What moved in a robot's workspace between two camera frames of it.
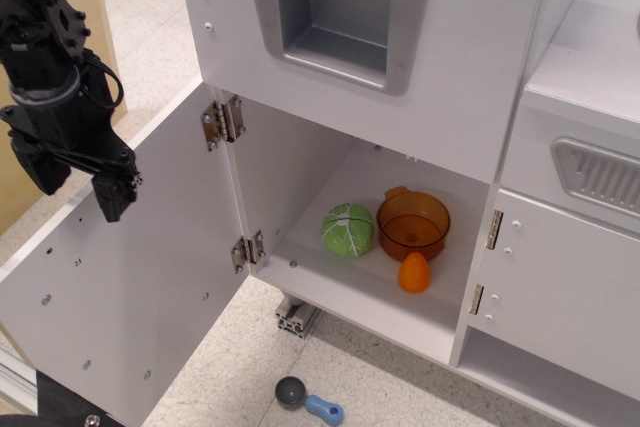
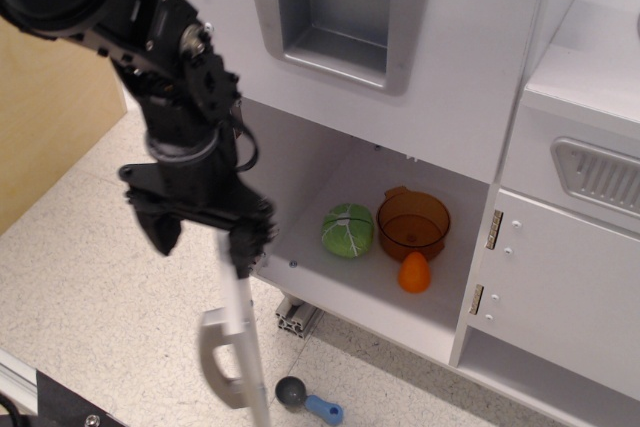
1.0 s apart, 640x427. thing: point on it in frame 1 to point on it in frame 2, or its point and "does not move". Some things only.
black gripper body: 82,132 to 207,188
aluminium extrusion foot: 295,316 does not move
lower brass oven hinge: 476,299 does not move
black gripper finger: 115,192 to 245,251
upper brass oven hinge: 495,230 does not move
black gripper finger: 49,172 to 164,229
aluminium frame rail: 18,383 does not move
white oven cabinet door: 566,290 does not move
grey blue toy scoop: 290,394 does not move
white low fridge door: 109,310 to 240,322
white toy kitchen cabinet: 442,145 does not move
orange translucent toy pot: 411,221 does not move
